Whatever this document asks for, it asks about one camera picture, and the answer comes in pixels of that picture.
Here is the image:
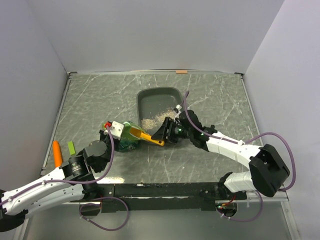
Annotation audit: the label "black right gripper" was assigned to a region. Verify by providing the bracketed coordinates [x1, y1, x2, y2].
[151, 117, 193, 146]

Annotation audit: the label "green litter bag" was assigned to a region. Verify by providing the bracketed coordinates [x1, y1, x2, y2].
[102, 121, 143, 153]

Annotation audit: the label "yellow plastic scoop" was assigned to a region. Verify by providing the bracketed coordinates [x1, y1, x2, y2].
[129, 128, 165, 147]

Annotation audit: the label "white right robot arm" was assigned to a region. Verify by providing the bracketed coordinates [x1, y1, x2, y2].
[151, 110, 290, 199]

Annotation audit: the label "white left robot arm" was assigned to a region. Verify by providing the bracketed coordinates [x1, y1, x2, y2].
[0, 128, 121, 232]

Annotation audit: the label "beige litter granules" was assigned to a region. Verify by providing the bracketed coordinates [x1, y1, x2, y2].
[141, 108, 177, 131]

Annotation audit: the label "grey litter tray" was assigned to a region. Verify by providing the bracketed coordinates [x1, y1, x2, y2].
[136, 87, 182, 136]

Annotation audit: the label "green plastic block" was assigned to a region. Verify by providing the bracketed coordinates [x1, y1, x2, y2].
[67, 141, 76, 156]

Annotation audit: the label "orange toy carrot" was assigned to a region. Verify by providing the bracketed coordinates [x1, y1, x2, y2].
[52, 140, 63, 168]

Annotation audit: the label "orange tape piece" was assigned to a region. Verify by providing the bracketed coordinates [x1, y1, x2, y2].
[175, 70, 188, 74]

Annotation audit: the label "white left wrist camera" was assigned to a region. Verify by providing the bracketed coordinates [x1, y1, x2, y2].
[103, 121, 125, 140]

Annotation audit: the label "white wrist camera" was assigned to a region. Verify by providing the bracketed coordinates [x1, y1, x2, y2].
[173, 104, 182, 121]
[103, 121, 125, 140]

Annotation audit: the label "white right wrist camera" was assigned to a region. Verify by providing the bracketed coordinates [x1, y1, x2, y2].
[173, 104, 182, 121]

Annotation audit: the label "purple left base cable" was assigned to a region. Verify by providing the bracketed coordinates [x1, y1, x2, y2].
[78, 196, 129, 231]

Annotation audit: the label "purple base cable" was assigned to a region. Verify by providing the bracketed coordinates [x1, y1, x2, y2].
[78, 196, 129, 231]
[216, 191, 263, 222]

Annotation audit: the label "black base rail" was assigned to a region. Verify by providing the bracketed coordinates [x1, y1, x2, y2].
[79, 182, 247, 213]

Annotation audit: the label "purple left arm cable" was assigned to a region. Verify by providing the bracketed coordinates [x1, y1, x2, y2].
[0, 124, 116, 207]

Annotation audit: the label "aluminium frame rail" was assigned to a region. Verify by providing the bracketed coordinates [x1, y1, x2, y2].
[246, 184, 289, 201]

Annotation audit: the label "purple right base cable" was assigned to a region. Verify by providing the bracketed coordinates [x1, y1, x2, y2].
[216, 191, 263, 222]

